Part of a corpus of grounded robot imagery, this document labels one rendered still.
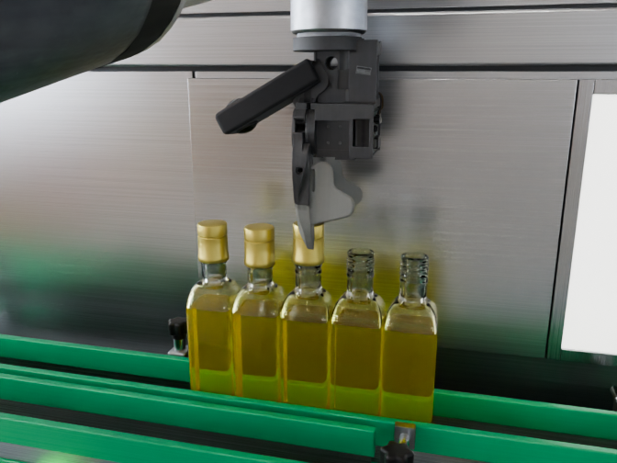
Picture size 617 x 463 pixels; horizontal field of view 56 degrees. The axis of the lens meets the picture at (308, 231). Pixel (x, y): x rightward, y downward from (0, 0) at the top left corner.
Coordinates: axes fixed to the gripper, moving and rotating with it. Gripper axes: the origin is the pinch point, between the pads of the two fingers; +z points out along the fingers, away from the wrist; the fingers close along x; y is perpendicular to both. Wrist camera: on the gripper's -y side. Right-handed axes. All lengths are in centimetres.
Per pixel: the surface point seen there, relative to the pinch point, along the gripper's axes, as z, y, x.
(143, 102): -12.8, -27.1, 15.8
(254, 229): -0.2, -5.8, -1.0
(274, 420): 19.9, -2.4, -5.9
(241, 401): 19.6, -7.0, -3.7
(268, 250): 2.2, -4.4, -0.7
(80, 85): -15.0, -36.9, 16.0
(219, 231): 0.5, -10.1, -0.3
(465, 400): 20.2, 18.0, 3.2
